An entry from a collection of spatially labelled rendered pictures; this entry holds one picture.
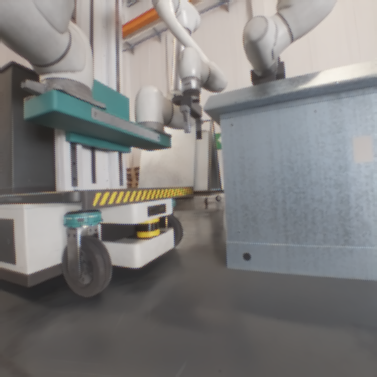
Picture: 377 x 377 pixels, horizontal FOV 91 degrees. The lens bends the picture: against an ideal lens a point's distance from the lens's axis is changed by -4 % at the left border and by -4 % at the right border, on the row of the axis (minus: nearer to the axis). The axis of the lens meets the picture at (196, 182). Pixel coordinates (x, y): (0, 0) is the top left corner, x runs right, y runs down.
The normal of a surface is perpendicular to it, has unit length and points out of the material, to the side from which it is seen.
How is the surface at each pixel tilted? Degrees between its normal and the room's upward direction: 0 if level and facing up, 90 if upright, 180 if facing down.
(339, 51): 90
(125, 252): 90
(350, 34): 90
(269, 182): 90
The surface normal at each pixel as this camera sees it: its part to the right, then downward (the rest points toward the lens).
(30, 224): 0.92, -0.06
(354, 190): -0.39, 0.00
